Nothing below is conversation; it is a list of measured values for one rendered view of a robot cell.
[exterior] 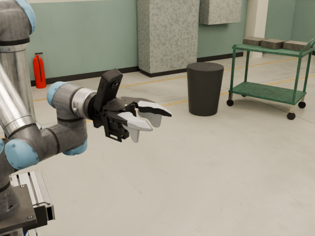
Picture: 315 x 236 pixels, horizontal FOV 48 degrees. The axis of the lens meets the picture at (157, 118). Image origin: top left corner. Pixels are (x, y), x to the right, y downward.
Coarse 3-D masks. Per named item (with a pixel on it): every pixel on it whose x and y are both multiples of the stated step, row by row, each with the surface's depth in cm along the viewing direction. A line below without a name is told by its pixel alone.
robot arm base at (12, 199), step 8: (8, 184) 111; (0, 192) 108; (8, 192) 111; (0, 200) 108; (8, 200) 111; (16, 200) 113; (0, 208) 108; (8, 208) 110; (16, 208) 113; (0, 216) 108; (8, 216) 110
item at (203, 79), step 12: (192, 72) 442; (204, 72) 434; (216, 72) 437; (192, 84) 449; (204, 84) 441; (216, 84) 445; (192, 96) 457; (204, 96) 449; (216, 96) 454; (192, 108) 465; (204, 108) 456; (216, 108) 465
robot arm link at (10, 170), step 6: (0, 138) 109; (0, 144) 107; (0, 150) 105; (0, 156) 105; (6, 156) 107; (0, 162) 106; (6, 162) 107; (0, 168) 106; (6, 168) 107; (12, 168) 109; (0, 174) 106; (6, 174) 109; (0, 180) 107; (6, 180) 109; (0, 186) 107
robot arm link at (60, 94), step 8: (56, 88) 92; (64, 88) 91; (72, 88) 90; (80, 88) 89; (48, 96) 93; (56, 96) 91; (64, 96) 89; (72, 96) 88; (56, 104) 92; (64, 104) 90; (56, 112) 94; (64, 112) 91; (72, 112) 90
